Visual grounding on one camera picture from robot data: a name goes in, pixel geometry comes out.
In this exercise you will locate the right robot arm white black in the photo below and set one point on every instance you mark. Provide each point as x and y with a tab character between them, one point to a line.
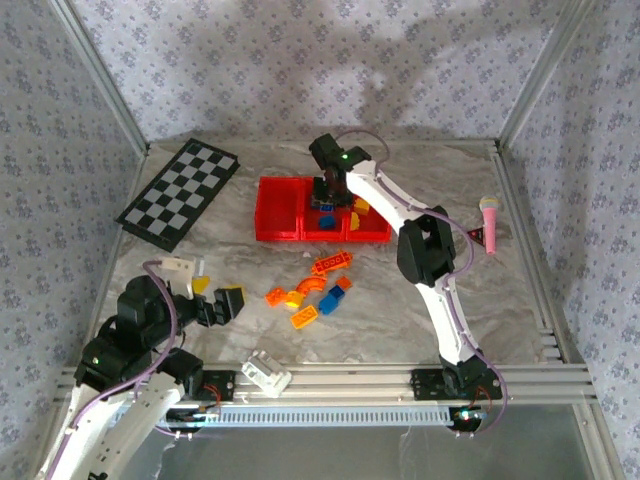
450	320

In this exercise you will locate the pink toy microphone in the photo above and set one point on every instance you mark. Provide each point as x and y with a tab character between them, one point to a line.
490	225

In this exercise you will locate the aluminium side rail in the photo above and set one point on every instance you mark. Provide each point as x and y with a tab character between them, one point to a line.
140	175
515	200

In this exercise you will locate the yellow-orange studded lego brick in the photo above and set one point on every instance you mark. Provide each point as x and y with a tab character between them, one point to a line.
361	206
304	316

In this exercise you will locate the bright yellow lego brick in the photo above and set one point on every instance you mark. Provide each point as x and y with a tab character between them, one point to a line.
355	221

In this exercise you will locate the black controller board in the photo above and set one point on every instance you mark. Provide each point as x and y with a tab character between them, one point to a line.
467	417
200	416

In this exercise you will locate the long orange lego plate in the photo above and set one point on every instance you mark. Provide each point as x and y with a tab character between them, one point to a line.
331	262

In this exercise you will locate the red plastic bin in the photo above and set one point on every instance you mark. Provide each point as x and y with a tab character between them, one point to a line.
277	205
325	236
372	226

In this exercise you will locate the aluminium table rail wide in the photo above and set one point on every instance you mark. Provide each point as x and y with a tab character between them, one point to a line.
350	385

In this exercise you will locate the black grey chessboard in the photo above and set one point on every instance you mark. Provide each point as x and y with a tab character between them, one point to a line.
185	180

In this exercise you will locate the orange lego brick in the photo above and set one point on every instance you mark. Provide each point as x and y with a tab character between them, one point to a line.
275	297

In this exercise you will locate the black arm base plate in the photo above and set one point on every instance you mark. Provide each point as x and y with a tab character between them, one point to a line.
425	382
225	385

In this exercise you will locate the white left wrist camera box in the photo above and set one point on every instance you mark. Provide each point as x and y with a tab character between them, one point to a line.
177	267

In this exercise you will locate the aluminium frame post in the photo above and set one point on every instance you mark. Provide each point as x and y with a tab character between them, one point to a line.
542	75
104	75

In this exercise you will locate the blue lego brick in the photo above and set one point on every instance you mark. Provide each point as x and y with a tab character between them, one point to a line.
327	223
339	295
327	306
323	204

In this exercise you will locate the small red warning triangle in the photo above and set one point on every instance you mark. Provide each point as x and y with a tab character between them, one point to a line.
477	237

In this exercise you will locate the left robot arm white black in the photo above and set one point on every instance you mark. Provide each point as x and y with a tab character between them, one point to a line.
140	425

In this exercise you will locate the white plastic block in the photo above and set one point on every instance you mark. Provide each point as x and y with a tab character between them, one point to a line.
266	375

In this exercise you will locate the floral fabric backdrop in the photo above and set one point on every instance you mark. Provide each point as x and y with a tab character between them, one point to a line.
40	200
600	200
250	60

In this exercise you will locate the orange curved lego arch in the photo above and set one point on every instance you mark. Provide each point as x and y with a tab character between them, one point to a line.
310	285

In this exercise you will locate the small yellow lego brick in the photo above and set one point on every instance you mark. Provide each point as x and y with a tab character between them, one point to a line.
294	300

